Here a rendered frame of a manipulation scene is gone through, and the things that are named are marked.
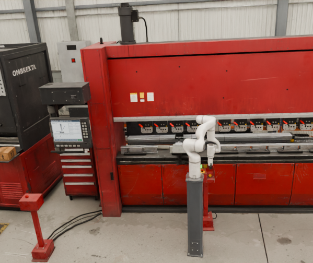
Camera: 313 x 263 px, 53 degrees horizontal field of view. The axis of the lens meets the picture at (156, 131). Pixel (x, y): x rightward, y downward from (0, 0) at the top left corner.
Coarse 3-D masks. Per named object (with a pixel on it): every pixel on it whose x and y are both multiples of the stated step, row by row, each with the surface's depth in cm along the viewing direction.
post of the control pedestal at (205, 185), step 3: (204, 183) 389; (207, 183) 389; (204, 186) 391; (207, 186) 391; (204, 189) 392; (207, 189) 392; (204, 192) 394; (207, 192) 394; (204, 195) 396; (207, 195) 395; (204, 198) 397; (207, 198) 397; (204, 201) 399; (207, 201) 399; (204, 204) 400; (207, 204) 400; (204, 207) 402; (207, 207) 402; (204, 210) 404; (207, 210) 404; (204, 213) 405; (207, 213) 405; (204, 216) 407; (207, 216) 407
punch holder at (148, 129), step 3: (141, 123) 404; (144, 123) 404; (147, 123) 404; (150, 123) 403; (144, 126) 406; (147, 126) 405; (141, 129) 407; (144, 129) 407; (147, 129) 408; (150, 129) 408; (144, 132) 408; (147, 132) 408; (150, 132) 408
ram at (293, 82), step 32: (128, 64) 378; (160, 64) 375; (192, 64) 372; (224, 64) 369; (256, 64) 366; (288, 64) 363; (128, 96) 393; (160, 96) 389; (192, 96) 386; (224, 96) 383; (256, 96) 380; (288, 96) 377
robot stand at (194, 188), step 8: (192, 184) 326; (200, 184) 325; (192, 192) 329; (200, 192) 328; (192, 200) 333; (200, 200) 332; (192, 208) 336; (200, 208) 336; (192, 216) 340; (200, 216) 339; (192, 224) 344; (200, 224) 343; (192, 232) 348; (200, 232) 347; (192, 240) 352; (200, 240) 351; (192, 248) 356; (200, 248) 355; (192, 256) 359; (200, 256) 357
